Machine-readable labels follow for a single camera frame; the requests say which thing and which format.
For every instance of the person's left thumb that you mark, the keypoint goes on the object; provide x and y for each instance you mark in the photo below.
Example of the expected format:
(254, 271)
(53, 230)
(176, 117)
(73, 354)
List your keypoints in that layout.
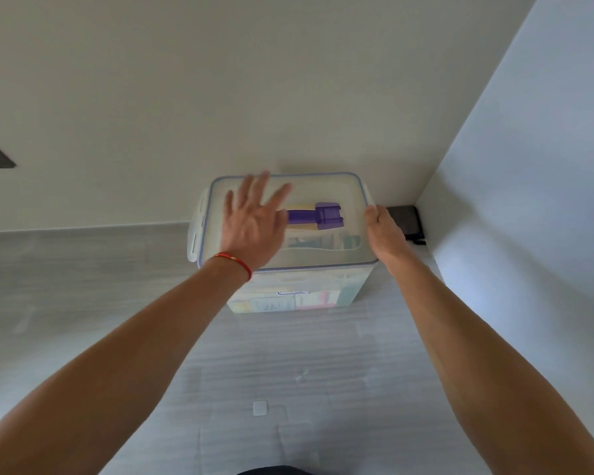
(282, 223)

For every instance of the person's right hand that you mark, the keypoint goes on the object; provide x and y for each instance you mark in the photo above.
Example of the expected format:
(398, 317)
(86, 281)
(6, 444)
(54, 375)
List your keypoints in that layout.
(387, 234)

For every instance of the person's left middle finger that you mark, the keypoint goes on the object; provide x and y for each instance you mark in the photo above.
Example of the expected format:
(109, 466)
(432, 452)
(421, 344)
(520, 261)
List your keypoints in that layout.
(261, 188)

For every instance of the person's left hand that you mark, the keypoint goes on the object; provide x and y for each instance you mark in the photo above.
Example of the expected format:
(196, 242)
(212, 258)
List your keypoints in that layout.
(250, 232)

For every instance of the black flat device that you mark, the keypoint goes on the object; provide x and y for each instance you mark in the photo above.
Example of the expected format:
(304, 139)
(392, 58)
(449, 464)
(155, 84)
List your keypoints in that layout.
(406, 223)

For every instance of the person's right thumb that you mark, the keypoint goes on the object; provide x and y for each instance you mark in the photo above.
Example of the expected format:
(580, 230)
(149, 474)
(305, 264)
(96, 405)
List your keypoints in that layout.
(370, 216)

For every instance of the small white square piece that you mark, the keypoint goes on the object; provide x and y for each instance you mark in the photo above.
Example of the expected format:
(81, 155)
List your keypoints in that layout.
(260, 408)

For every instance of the person's left forearm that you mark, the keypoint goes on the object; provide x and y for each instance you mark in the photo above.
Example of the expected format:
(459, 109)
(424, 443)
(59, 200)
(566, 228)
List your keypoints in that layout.
(128, 361)

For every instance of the person's left little finger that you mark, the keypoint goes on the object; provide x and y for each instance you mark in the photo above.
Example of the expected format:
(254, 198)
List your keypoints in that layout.
(228, 202)

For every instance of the clear plastic storage box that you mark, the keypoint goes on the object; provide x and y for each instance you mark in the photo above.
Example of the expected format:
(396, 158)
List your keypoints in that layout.
(307, 291)

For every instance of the person's right forearm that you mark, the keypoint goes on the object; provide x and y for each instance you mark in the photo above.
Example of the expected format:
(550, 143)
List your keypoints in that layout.
(480, 370)

